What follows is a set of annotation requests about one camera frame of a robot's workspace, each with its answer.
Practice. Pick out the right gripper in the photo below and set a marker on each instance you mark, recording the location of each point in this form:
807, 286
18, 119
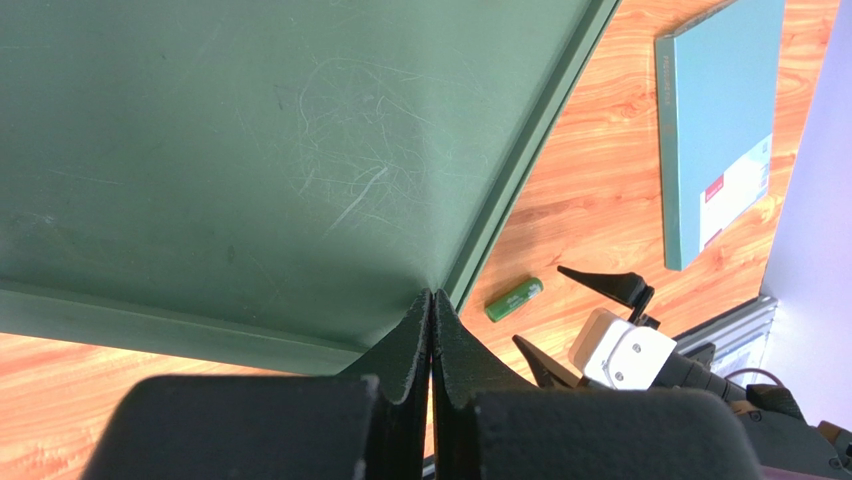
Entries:
755, 432

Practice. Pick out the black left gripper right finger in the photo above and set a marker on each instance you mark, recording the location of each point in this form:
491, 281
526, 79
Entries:
491, 423

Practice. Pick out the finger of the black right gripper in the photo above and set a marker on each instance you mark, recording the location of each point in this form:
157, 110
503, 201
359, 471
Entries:
629, 290
547, 372

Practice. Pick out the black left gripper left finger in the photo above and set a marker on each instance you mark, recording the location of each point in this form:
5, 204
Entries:
367, 422

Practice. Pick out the green lip balm tube horizontal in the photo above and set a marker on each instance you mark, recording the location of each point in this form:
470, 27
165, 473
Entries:
508, 303

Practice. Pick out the drawer cabinet shell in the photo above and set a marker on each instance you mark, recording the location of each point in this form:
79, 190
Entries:
266, 183

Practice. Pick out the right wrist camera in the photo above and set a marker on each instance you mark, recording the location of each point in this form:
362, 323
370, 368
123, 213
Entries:
618, 354

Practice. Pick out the aluminium rail frame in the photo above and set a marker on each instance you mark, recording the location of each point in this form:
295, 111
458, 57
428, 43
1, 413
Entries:
733, 344

